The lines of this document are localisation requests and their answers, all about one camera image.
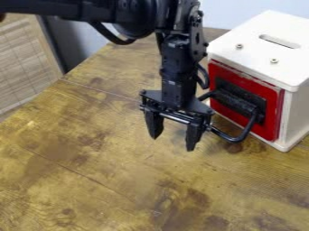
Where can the red drawer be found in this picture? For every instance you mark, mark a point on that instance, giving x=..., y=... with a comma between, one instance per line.
x=236, y=84

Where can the white wooden box cabinet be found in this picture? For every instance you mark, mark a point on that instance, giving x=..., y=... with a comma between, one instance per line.
x=270, y=48

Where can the wooden slatted panel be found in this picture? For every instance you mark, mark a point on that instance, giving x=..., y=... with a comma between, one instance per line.
x=29, y=66

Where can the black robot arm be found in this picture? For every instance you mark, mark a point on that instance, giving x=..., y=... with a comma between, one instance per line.
x=128, y=20

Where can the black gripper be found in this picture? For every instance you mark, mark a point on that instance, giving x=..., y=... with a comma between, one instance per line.
x=176, y=102

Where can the black metal drawer handle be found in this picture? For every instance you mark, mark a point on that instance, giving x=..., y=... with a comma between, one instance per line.
x=240, y=105

